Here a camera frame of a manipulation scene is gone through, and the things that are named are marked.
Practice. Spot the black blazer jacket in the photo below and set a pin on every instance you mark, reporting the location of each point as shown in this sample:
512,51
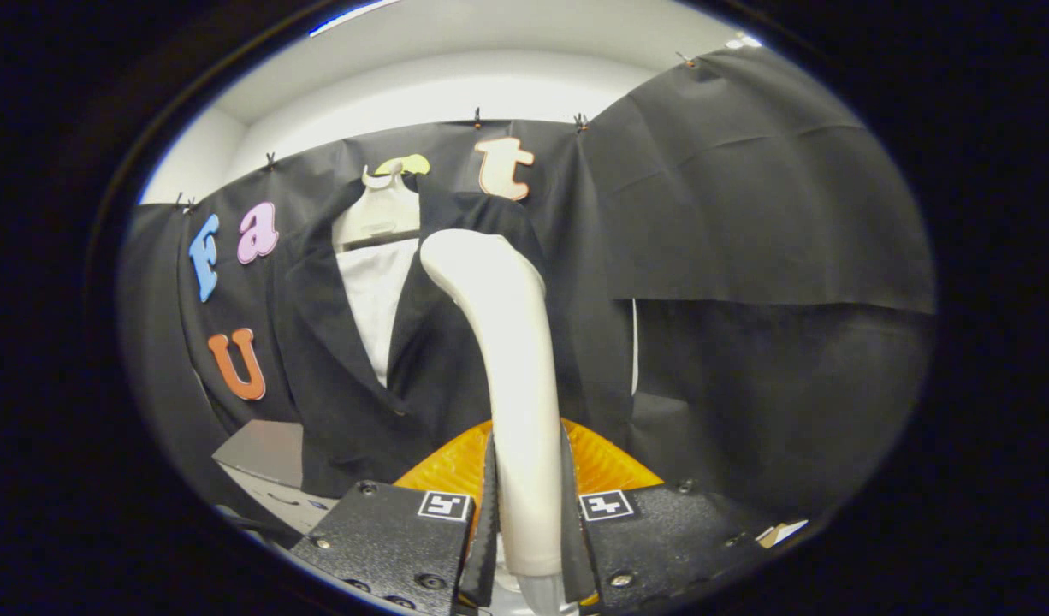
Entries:
336,402

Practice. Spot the white garment steamer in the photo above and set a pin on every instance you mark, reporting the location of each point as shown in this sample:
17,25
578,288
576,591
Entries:
516,359

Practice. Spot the black backdrop cloth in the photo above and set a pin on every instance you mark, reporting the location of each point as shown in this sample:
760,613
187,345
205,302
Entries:
747,214

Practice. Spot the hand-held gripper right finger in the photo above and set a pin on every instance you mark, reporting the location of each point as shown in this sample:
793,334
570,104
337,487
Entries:
661,539

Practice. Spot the small ceiling light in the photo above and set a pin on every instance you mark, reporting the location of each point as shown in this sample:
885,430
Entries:
743,41

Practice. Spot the white mannequin torso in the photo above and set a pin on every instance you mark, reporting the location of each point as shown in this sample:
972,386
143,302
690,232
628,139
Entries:
375,291

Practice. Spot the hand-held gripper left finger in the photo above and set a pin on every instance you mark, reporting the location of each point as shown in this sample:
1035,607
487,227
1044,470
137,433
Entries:
388,539

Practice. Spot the small cardboard box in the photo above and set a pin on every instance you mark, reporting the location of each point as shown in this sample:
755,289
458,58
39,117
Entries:
781,532

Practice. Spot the grey drawer cabinet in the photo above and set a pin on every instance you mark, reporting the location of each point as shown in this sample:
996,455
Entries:
263,453

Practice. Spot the thin white pipe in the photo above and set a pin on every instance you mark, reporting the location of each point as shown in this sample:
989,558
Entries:
635,342

